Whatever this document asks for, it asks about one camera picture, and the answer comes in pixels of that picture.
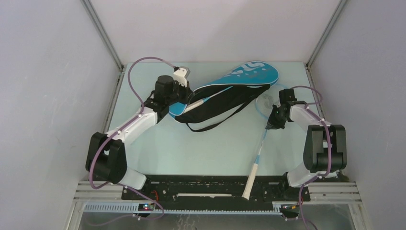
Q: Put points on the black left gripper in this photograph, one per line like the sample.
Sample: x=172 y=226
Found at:
x=187 y=91

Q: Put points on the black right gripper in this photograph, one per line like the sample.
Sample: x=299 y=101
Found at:
x=273 y=123

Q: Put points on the blue racket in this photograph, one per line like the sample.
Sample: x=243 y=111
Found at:
x=263 y=105
x=203 y=100

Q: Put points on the blue racket bag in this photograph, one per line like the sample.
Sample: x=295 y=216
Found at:
x=248 y=81

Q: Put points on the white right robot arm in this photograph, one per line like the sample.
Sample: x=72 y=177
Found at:
x=325 y=147

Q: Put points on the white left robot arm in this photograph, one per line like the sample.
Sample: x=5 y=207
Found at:
x=107 y=158

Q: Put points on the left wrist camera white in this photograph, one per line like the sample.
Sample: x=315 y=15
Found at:
x=180 y=75

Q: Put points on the aluminium frame post right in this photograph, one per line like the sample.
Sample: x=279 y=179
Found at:
x=327 y=31

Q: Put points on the aluminium frame post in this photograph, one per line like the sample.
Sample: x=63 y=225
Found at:
x=91 y=11
x=327 y=31

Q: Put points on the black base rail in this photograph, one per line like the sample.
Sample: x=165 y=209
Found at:
x=220 y=192

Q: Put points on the aluminium frame post left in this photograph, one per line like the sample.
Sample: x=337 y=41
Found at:
x=91 y=11

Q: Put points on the grey cable duct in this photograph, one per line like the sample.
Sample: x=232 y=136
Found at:
x=100 y=207

